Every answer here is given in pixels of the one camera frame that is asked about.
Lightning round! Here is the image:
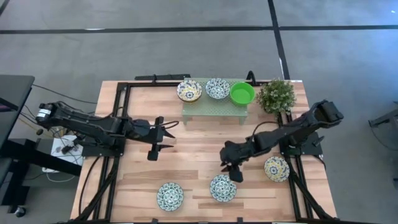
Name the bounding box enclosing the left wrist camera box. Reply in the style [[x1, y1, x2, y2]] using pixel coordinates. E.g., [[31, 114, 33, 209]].
[[132, 119, 150, 134]]

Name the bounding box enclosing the white power strip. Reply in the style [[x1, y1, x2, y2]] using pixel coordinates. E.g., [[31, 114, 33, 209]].
[[42, 134, 85, 174]]

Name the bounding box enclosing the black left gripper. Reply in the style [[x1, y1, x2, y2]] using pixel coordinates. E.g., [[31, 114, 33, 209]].
[[147, 116, 176, 162]]

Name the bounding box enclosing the black floor cable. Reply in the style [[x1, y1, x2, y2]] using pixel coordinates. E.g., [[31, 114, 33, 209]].
[[364, 123, 398, 162], [32, 83, 99, 105]]

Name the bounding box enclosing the green perforated metal shelf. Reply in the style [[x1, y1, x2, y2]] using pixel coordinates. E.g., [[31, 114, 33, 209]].
[[181, 77, 249, 126]]

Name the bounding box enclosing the green plastic bowl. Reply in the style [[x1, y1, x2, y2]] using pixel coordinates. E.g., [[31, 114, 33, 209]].
[[229, 81, 256, 107]]

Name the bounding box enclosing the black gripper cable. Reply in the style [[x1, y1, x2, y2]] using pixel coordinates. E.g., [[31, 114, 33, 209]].
[[149, 120, 180, 129], [252, 120, 280, 138]]

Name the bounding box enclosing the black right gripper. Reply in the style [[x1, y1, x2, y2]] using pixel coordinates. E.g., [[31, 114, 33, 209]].
[[219, 138, 256, 184]]

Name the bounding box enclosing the black stand leg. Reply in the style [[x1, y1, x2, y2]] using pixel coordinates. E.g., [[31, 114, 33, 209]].
[[368, 102, 398, 128]]

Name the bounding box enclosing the black bracket bar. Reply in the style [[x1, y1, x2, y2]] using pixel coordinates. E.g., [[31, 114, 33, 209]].
[[134, 73, 192, 82]]

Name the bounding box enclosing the yellow patterned ceramic bowl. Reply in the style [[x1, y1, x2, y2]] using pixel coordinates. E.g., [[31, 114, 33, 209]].
[[176, 79, 203, 103], [264, 156, 290, 183]]

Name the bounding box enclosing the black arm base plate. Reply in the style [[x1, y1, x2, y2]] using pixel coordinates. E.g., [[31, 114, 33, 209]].
[[279, 132, 324, 156], [81, 133, 127, 157]]

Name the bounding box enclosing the black aluminium frame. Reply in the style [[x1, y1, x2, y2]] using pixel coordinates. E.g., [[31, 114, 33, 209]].
[[70, 81, 338, 224]]

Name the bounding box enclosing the black desk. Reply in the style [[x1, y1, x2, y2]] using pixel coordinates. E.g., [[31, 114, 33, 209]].
[[0, 74, 83, 215]]

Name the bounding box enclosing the small green potted plant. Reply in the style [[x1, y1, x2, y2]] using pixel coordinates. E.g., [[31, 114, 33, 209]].
[[255, 78, 297, 115]]

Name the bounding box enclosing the blue patterned ceramic bowl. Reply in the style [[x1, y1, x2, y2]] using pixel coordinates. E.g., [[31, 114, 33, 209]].
[[205, 77, 231, 100], [156, 182, 185, 212], [209, 174, 238, 203]]

